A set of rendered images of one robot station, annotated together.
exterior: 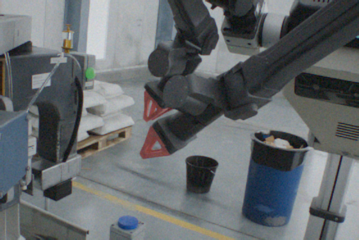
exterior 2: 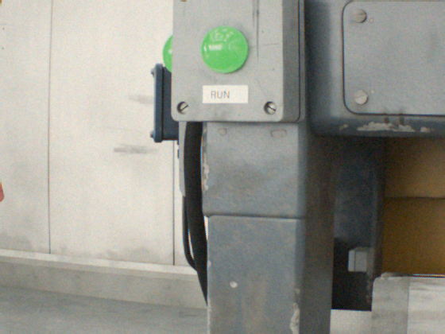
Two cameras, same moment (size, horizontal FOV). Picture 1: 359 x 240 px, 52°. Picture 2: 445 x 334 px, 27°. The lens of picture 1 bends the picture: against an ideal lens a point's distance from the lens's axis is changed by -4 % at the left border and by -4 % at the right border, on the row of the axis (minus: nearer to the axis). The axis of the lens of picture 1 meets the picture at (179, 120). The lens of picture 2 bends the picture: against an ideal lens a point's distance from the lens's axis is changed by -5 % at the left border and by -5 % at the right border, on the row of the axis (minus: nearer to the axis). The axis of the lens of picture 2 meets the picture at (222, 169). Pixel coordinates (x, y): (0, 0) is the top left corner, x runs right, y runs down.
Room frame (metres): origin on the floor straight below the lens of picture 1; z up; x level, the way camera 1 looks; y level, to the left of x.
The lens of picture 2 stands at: (1.60, 0.24, 1.24)
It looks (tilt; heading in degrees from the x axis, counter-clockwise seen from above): 3 degrees down; 178
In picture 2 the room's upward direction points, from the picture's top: straight up
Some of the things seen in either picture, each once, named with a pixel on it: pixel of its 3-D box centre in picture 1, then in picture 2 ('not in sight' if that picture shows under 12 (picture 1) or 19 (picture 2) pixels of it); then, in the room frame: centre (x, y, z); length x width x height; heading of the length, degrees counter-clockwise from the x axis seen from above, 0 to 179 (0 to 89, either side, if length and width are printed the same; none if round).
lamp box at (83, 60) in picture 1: (78, 70); (239, 52); (0.97, 0.28, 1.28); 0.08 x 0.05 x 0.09; 65
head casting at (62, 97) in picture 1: (3, 97); (443, 159); (0.89, 0.44, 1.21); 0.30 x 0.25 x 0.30; 65
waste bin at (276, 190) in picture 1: (273, 178); not in sight; (2.80, -0.79, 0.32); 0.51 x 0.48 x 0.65; 155
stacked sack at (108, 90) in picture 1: (91, 87); not in sight; (4.27, 1.03, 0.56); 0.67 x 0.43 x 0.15; 65
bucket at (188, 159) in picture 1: (200, 174); not in sight; (3.16, -0.24, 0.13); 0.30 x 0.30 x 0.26
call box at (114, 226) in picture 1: (127, 233); not in sight; (1.01, 0.11, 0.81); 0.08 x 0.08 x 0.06; 65
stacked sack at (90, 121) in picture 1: (70, 122); not in sight; (3.61, 1.08, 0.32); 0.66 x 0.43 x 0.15; 157
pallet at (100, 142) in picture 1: (72, 135); not in sight; (3.96, 1.15, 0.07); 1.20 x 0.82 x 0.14; 158
